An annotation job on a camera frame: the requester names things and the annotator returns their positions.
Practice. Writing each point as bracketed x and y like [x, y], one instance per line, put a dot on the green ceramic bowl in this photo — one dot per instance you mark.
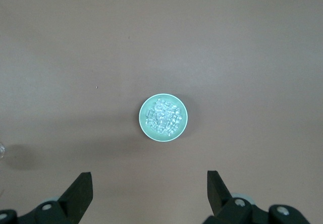
[146, 128]

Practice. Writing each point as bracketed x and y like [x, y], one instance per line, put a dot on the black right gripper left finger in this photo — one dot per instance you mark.
[73, 198]

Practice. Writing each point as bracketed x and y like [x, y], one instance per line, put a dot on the clear faceted wine glass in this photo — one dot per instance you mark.
[1, 150]

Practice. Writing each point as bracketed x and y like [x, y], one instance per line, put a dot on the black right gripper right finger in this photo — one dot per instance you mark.
[222, 201]

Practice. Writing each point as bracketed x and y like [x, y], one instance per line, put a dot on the pile of clear ice cubes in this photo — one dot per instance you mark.
[164, 116]

